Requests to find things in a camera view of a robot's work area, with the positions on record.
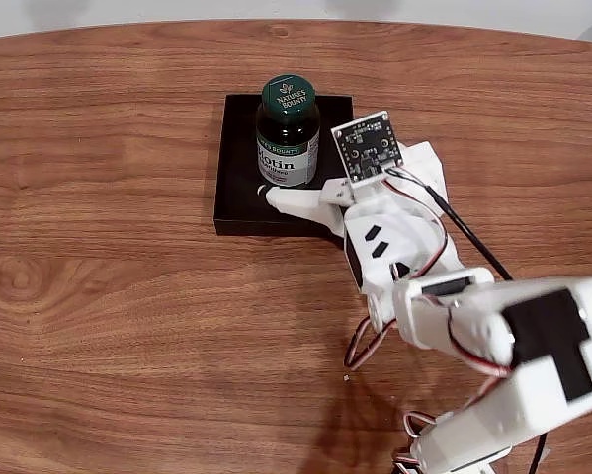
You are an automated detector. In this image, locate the green biotin pill bottle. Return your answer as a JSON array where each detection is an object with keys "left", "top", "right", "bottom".
[{"left": 254, "top": 73, "right": 322, "bottom": 189}]

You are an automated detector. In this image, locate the bare camera circuit board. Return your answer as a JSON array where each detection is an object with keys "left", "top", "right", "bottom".
[{"left": 330, "top": 111, "right": 406, "bottom": 187}]

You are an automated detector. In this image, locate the black shallow open box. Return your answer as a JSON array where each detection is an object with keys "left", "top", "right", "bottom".
[{"left": 212, "top": 93, "right": 355, "bottom": 237}]

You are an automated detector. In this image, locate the red white black servo wire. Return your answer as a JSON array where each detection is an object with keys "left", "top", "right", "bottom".
[
  {"left": 343, "top": 315, "right": 398, "bottom": 371},
  {"left": 382, "top": 176, "right": 450, "bottom": 278},
  {"left": 392, "top": 409, "right": 438, "bottom": 474}
]

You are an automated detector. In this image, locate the black camera cable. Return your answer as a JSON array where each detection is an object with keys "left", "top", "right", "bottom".
[{"left": 391, "top": 168, "right": 549, "bottom": 474}]

